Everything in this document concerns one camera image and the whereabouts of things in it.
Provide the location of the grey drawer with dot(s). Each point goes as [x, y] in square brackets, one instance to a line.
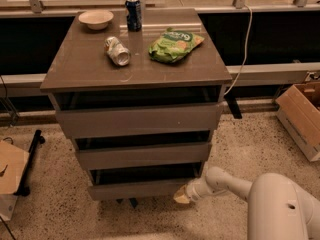
[113, 113]
[139, 182]
[143, 150]

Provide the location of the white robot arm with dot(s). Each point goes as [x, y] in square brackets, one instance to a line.
[278, 208]

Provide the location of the silver lying can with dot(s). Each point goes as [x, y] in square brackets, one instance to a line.
[116, 51]

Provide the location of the grey bottom drawer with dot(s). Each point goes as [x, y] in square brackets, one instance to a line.
[139, 182]

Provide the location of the cardboard box left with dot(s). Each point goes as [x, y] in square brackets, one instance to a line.
[13, 161]

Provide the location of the grey drawer cabinet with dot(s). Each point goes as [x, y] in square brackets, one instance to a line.
[81, 64]

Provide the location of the grey top drawer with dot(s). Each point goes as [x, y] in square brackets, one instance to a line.
[113, 113]

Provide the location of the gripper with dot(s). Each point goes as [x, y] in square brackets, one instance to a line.
[192, 191]

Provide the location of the grey middle drawer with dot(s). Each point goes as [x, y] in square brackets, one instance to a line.
[143, 150]

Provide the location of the black bracket leg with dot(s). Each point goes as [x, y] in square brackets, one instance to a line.
[233, 106]

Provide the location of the white bowl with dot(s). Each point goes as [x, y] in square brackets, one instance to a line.
[96, 19]

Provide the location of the cardboard box right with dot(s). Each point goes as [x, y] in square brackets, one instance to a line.
[299, 112]

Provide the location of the black stand bar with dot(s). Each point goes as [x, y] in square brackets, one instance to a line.
[23, 189]

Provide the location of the green chip bag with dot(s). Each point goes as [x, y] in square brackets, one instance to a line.
[173, 45]

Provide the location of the blue soda can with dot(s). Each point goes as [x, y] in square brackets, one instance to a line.
[134, 17]

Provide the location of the cardboard box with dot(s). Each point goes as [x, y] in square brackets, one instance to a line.
[13, 161]
[299, 112]

